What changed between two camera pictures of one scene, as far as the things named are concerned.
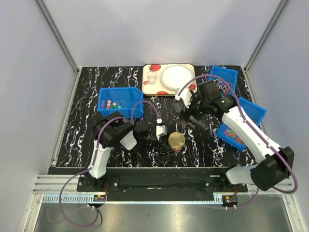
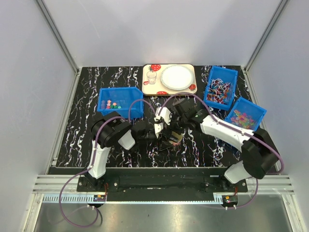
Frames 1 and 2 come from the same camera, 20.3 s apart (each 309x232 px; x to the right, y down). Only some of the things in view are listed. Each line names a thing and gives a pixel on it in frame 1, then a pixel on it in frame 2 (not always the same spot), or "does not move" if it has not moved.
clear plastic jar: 177,149 to 175,142
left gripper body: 148,138 does not move
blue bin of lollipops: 230,75 does not move
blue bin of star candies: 121,99 does not move
